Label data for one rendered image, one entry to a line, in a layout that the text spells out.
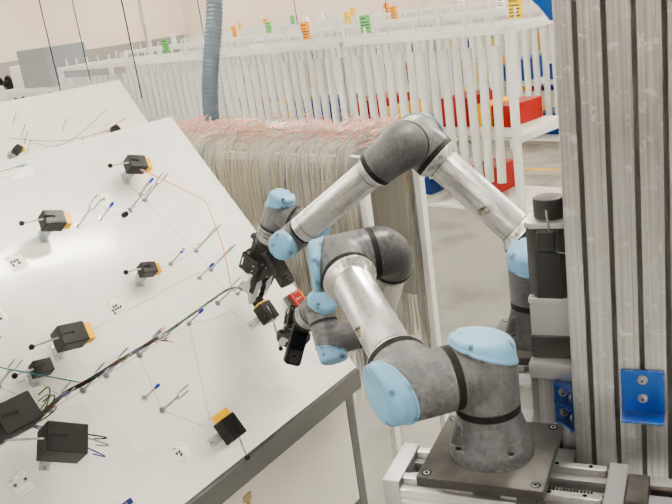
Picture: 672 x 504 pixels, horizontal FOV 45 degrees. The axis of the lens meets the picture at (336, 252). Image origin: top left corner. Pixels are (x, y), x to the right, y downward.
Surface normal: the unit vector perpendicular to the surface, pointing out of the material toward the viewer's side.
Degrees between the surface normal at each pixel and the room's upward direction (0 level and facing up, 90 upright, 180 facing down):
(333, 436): 90
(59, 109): 50
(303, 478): 90
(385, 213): 90
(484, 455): 72
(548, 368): 90
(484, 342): 7
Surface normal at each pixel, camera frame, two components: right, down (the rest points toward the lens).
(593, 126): -0.39, 0.32
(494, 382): 0.26, 0.25
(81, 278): 0.58, -0.51
